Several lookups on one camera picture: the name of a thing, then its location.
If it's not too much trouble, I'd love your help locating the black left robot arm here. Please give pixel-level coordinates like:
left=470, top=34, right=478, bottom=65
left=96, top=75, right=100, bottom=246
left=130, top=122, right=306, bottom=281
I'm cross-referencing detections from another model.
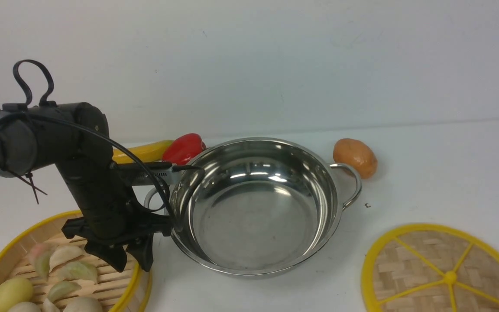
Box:
left=0, top=103, right=172, bottom=271

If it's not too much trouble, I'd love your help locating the yellow squash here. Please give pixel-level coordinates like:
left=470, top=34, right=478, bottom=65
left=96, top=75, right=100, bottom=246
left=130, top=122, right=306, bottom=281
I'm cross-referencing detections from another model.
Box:
left=112, top=140, right=174, bottom=164

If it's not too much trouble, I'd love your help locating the black camera cable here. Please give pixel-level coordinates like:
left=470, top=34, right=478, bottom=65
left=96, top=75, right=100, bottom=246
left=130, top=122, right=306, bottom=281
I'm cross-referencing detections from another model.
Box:
left=0, top=59, right=204, bottom=217

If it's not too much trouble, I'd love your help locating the green dumpling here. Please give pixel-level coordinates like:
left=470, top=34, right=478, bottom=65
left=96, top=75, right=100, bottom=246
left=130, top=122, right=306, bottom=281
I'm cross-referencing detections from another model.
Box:
left=57, top=260, right=98, bottom=284

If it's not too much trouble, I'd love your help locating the yellow-green round bun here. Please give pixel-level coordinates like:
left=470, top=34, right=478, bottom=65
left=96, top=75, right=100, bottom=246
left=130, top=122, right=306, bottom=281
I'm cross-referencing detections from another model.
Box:
left=0, top=278, right=34, bottom=312

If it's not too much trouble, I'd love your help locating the pink tinted dumpling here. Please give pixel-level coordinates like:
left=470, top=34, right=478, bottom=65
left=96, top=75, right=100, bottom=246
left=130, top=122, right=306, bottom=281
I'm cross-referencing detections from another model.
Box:
left=27, top=242, right=58, bottom=282

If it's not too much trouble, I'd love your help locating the yellow bamboo steamer basket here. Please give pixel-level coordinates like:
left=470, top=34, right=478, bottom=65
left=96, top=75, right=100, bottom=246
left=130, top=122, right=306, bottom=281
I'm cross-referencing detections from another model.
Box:
left=0, top=211, right=152, bottom=312

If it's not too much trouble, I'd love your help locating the pale white dumpling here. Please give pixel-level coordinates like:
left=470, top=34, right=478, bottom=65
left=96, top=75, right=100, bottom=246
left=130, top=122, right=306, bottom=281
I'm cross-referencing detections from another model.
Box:
left=47, top=280, right=81, bottom=303

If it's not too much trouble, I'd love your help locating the red bell pepper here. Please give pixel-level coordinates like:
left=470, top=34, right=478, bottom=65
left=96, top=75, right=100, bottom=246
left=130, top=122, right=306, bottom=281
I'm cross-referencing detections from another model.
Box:
left=161, top=133, right=207, bottom=166

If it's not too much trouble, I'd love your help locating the yellow rimmed woven steamer lid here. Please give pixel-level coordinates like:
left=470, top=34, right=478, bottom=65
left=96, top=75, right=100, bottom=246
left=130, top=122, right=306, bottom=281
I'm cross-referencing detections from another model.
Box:
left=361, top=223, right=499, bottom=312

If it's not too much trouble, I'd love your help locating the stainless steel pot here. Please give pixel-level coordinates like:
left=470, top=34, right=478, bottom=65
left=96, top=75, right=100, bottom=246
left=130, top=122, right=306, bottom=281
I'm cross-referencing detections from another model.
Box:
left=169, top=137, right=362, bottom=276

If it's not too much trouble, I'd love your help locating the brown potato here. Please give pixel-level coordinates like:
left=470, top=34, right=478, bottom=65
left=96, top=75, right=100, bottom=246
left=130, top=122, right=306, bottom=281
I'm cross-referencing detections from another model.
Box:
left=333, top=138, right=378, bottom=179

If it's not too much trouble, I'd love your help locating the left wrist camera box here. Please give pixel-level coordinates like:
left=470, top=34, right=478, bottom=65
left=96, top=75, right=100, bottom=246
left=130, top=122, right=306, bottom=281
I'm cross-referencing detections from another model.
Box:
left=110, top=162, right=179, bottom=186

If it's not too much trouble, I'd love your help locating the white round bun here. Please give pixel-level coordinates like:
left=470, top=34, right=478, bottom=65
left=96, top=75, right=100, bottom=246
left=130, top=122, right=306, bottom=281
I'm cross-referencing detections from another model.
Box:
left=7, top=302, right=41, bottom=312
left=63, top=297, right=103, bottom=312

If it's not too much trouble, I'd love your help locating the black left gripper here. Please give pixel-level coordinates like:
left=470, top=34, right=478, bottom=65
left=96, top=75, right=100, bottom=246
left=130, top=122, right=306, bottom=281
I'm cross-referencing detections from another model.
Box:
left=62, top=204, right=173, bottom=273

